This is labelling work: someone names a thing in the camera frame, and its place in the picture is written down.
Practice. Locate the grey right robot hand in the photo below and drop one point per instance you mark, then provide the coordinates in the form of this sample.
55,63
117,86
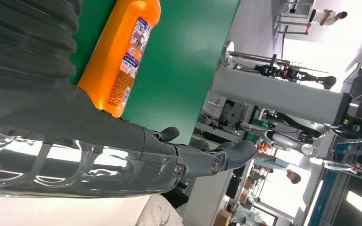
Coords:
74,149

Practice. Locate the seated person at laptop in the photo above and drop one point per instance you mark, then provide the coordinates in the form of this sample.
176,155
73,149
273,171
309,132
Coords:
159,213

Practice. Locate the brown cardboard box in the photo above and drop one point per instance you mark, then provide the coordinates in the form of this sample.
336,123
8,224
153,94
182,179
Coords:
222,218

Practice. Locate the bending person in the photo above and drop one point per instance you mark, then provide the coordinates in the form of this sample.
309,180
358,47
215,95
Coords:
271,162

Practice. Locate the pale grey machine stand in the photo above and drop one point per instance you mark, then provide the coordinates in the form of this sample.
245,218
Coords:
277,93

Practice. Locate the black tripod equipment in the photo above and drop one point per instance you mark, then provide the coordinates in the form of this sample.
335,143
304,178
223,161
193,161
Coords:
293,74

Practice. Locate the distant person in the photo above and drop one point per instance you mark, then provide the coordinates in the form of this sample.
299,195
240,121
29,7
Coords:
324,17

